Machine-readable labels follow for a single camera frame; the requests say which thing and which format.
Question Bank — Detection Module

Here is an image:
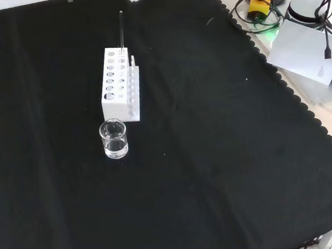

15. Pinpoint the white test tube rack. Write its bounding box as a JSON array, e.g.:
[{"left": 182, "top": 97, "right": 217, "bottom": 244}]
[{"left": 96, "top": 45, "right": 148, "bottom": 124}]

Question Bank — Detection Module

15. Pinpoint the clear glass rod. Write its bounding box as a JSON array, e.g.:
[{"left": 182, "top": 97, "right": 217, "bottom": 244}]
[{"left": 115, "top": 10, "right": 129, "bottom": 51}]

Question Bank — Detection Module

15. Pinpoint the black bench cloth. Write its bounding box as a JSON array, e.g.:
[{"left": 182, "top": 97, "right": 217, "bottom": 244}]
[{"left": 0, "top": 0, "right": 332, "bottom": 249}]

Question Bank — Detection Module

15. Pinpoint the clear glass beaker with water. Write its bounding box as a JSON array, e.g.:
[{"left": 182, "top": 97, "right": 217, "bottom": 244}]
[{"left": 96, "top": 117, "right": 132, "bottom": 161}]

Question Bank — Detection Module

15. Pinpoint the yellow stop button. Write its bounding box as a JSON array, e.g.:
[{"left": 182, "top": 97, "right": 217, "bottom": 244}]
[{"left": 246, "top": 0, "right": 272, "bottom": 24}]

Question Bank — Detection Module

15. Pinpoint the pale board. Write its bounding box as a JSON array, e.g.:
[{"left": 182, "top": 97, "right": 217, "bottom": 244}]
[{"left": 264, "top": 17, "right": 332, "bottom": 87}]

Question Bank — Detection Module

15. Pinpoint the black looped cable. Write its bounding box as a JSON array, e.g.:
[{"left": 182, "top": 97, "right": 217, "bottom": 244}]
[{"left": 227, "top": 0, "right": 287, "bottom": 35}]

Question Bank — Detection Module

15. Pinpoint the green cable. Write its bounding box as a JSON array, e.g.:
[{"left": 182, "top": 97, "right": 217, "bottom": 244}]
[{"left": 251, "top": 4, "right": 287, "bottom": 33}]

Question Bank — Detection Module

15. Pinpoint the black cable with plug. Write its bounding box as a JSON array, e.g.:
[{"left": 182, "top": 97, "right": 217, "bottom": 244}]
[{"left": 308, "top": 0, "right": 332, "bottom": 61}]

